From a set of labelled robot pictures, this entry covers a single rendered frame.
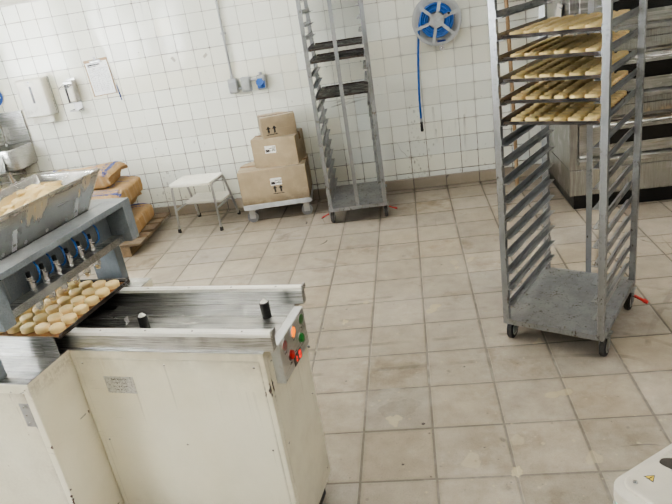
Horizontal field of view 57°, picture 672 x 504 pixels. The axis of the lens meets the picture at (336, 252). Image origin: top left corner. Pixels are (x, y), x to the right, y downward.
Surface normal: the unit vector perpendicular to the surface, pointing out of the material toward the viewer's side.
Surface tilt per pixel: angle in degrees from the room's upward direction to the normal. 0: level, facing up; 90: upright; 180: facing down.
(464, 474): 0
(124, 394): 90
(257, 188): 91
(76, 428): 90
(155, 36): 90
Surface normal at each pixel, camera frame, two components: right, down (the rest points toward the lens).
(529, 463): -0.15, -0.91
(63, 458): 0.96, -0.03
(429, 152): -0.09, 0.40
